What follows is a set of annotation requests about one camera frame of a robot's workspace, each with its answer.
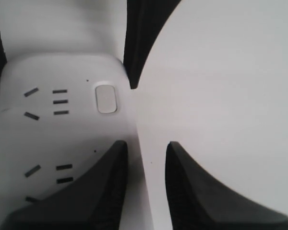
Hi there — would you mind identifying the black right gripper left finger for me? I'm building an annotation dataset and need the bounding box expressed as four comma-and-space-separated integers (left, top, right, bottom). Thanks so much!
0, 140, 128, 230

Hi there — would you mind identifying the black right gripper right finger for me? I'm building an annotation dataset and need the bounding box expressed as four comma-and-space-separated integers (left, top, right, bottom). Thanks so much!
165, 141, 288, 230

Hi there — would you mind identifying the white five-socket power strip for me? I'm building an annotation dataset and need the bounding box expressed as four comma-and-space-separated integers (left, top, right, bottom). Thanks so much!
0, 54, 151, 230

